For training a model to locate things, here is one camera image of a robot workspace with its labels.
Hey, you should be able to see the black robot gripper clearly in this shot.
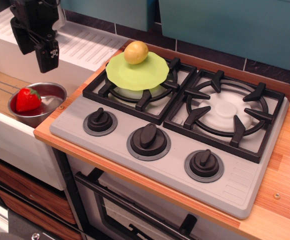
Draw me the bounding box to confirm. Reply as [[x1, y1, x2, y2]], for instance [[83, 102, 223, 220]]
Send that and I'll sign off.
[[10, 0, 59, 74]]

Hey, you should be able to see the red toy strawberry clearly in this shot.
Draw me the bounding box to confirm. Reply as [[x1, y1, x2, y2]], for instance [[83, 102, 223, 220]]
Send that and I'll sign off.
[[15, 87, 42, 112]]

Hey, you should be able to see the yellow toy potato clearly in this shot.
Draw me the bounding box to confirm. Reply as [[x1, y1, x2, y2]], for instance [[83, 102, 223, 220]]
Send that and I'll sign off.
[[123, 40, 149, 65]]

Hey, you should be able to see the white toy sink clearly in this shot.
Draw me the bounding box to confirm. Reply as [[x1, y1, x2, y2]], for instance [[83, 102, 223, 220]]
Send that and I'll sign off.
[[0, 9, 126, 190]]

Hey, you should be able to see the small steel pot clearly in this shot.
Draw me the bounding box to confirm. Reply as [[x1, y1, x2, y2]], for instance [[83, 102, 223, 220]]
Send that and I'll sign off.
[[0, 81, 67, 128]]

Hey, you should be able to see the light green plastic plate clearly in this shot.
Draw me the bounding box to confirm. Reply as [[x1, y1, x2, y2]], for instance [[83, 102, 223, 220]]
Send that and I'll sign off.
[[105, 51, 170, 91]]

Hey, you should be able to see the grey toy faucet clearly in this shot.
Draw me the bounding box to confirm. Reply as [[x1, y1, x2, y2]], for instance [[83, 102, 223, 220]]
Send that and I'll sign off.
[[52, 0, 66, 32]]

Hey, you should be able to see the black left stove knob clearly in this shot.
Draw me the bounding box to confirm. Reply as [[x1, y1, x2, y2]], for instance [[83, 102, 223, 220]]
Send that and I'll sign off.
[[83, 107, 118, 137]]

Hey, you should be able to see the black stove knob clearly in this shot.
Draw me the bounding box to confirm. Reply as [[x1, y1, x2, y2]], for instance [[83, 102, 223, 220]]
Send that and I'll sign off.
[[83, 107, 118, 137], [126, 123, 172, 162], [184, 149, 225, 184]]

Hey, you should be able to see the black left burner grate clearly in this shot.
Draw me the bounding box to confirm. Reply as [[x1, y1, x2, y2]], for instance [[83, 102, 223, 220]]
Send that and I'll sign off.
[[82, 57, 197, 125]]

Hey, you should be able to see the black burner grate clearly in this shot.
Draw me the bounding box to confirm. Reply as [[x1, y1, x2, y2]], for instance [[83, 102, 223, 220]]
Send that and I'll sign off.
[[163, 69, 289, 163], [82, 57, 197, 125]]

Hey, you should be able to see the upper wooden drawer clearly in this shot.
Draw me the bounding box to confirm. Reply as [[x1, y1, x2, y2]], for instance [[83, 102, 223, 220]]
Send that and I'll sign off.
[[0, 159, 72, 218]]

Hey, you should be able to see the wooden drawer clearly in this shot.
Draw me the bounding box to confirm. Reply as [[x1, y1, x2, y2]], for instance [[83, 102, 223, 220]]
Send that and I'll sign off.
[[0, 159, 72, 218], [0, 188, 83, 240]]

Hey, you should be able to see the black middle stove knob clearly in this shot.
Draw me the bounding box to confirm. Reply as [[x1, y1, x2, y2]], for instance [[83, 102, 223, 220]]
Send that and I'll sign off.
[[126, 123, 172, 162]]

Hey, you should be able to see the lower wooden drawer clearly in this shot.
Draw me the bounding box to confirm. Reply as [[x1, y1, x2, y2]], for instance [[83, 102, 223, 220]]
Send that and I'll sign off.
[[0, 188, 83, 240]]

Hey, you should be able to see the toy oven door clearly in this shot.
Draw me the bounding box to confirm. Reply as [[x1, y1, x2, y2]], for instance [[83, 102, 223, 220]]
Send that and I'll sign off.
[[74, 168, 241, 240]]

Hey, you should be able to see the black right burner grate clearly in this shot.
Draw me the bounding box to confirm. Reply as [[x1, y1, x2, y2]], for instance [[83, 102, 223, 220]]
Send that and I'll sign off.
[[163, 69, 289, 163]]

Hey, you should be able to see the black right stove knob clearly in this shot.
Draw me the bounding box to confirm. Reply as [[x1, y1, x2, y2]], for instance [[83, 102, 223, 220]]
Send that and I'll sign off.
[[184, 149, 225, 184]]

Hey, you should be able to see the grey toy stove top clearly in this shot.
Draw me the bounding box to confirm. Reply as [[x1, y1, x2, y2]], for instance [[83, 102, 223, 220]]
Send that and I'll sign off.
[[49, 93, 275, 219]]

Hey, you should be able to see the black oven door handle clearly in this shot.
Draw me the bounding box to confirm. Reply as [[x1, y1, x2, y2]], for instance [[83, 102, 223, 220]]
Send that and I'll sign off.
[[74, 172, 197, 240]]

